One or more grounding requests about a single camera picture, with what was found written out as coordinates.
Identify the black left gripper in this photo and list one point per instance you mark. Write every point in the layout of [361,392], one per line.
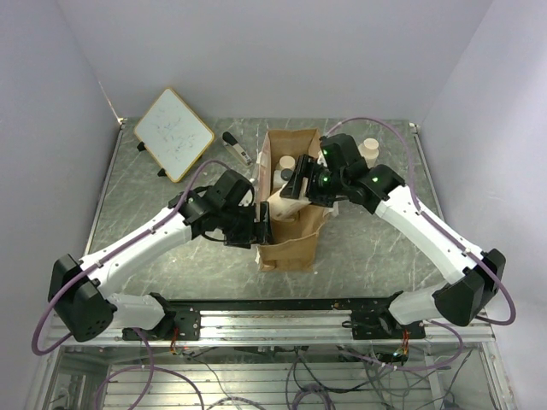
[255,232]

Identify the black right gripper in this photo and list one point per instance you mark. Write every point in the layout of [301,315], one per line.
[306,166]

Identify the beige cap bottle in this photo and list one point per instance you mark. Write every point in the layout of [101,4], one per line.
[284,208]
[286,162]

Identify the white bottle black cap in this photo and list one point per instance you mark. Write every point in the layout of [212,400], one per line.
[281,177]

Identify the beige cap bottle front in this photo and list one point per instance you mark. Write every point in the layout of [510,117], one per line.
[284,208]

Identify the brown canvas bag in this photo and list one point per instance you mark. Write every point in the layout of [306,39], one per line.
[295,239]

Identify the beige cylinder bottle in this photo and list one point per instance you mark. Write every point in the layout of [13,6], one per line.
[369,150]

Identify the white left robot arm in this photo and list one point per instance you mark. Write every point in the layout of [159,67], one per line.
[86,292]

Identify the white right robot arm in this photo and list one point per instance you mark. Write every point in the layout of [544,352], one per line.
[471,276]

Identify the black and white marker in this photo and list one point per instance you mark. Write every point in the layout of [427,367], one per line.
[235,148]

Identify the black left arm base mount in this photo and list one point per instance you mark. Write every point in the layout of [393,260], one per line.
[187,325]

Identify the small whiteboard with wooden frame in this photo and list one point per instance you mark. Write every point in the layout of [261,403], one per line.
[173,135]

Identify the aluminium rail frame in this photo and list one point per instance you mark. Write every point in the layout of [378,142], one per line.
[260,326]

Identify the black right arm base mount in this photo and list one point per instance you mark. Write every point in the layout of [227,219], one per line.
[368,325]

